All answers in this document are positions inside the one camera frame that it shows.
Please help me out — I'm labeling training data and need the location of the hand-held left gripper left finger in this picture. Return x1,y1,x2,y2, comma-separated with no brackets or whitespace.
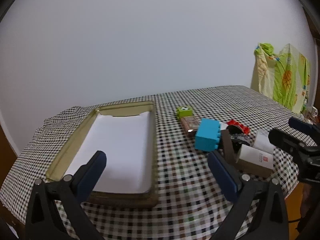
25,151,107,240

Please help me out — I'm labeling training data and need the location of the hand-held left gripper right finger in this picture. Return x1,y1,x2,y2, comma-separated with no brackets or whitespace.
207,151,290,240

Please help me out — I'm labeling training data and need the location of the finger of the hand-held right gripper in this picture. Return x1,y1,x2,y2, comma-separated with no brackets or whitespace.
268,128,307,153
288,117,320,140

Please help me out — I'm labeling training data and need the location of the white cardboard box brown flap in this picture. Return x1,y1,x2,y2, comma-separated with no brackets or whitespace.
221,130,275,178

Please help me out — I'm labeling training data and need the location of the gold tin tray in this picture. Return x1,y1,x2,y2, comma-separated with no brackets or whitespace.
46,101,158,208

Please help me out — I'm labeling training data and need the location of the blue building block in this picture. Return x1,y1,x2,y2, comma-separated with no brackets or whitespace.
194,118,222,153

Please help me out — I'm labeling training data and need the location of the red building block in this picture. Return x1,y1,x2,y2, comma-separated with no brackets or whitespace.
227,119,250,134

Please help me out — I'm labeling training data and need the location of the green soccer ball block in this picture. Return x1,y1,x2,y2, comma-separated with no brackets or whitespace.
176,106,193,120

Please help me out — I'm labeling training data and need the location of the checkered tablecloth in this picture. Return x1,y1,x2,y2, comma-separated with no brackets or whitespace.
0,85,308,240

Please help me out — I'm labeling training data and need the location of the yellow green printed cloth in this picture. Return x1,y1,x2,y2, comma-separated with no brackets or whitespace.
251,42,310,114

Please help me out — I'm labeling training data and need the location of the brown wooden door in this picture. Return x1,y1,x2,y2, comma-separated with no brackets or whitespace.
0,124,19,170

